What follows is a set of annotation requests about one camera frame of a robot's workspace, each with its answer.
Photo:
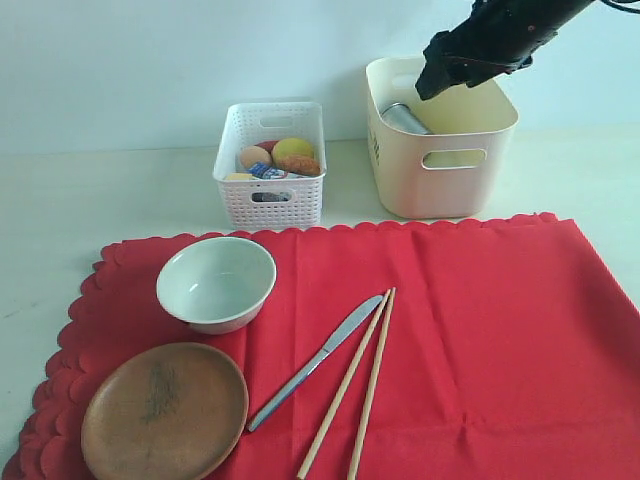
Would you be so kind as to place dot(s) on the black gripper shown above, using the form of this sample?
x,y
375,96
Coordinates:
x,y
498,37

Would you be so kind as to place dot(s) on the stainless steel cup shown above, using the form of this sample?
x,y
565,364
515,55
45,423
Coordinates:
x,y
400,117

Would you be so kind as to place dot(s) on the fried chicken piece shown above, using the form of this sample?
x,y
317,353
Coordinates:
x,y
299,164

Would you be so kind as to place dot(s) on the yellow lemon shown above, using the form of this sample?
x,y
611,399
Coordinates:
x,y
292,146

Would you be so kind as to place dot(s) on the red sausage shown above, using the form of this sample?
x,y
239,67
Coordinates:
x,y
268,145

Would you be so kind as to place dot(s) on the blue white milk carton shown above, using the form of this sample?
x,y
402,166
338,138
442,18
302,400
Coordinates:
x,y
264,172

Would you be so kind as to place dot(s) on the brown egg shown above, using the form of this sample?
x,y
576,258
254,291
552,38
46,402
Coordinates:
x,y
252,155

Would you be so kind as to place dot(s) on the yellow cheese wedge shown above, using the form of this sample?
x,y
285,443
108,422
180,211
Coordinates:
x,y
239,176

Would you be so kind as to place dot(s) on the wooden chopstick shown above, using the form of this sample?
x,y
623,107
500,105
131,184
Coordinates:
x,y
371,389
341,391

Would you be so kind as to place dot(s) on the pale green ceramic bowl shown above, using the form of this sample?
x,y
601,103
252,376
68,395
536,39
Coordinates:
x,y
217,285

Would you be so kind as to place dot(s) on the cream plastic bin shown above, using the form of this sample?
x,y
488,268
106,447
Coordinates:
x,y
450,173

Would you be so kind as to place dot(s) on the white perforated plastic basket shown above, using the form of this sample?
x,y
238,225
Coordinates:
x,y
253,202

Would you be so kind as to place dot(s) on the silver table knife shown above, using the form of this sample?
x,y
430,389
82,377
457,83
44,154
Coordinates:
x,y
348,325

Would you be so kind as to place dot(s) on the red scalloped cloth mat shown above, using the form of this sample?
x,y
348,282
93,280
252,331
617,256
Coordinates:
x,y
512,352

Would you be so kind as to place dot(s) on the brown wooden plate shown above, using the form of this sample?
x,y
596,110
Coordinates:
x,y
173,412

